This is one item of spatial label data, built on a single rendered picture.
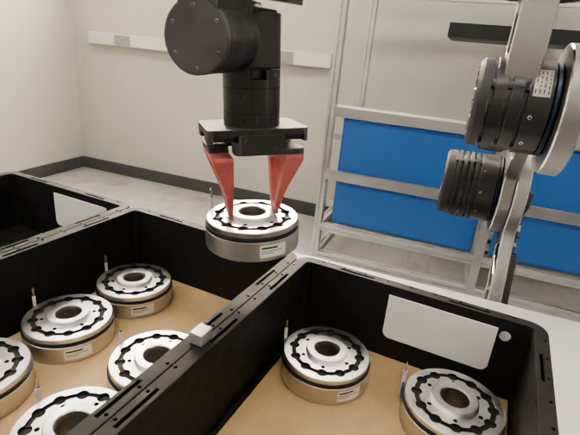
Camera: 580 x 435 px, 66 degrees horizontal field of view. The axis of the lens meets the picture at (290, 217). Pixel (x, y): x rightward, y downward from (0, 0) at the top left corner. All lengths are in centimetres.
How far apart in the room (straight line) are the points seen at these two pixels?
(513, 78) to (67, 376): 71
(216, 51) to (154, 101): 352
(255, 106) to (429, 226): 194
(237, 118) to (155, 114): 346
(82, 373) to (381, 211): 193
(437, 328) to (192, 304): 34
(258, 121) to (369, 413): 33
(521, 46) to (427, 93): 233
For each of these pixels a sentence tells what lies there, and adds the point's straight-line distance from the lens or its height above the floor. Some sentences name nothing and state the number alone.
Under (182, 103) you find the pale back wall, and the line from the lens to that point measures 373.
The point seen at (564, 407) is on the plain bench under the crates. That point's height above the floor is 70.
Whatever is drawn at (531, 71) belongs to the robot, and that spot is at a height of 119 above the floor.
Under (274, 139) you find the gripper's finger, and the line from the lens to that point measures 44.
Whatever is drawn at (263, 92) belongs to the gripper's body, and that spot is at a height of 115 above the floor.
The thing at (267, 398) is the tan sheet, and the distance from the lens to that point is 53.
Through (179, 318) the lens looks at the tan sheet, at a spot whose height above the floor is 83.
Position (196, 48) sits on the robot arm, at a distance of 38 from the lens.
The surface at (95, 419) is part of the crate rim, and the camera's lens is 38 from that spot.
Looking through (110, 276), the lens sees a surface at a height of 86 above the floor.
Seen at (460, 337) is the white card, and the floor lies 89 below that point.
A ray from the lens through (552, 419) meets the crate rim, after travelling 45.
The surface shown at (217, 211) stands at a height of 101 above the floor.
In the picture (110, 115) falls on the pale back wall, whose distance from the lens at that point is 420.
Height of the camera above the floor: 119
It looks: 21 degrees down
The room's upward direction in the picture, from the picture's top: 5 degrees clockwise
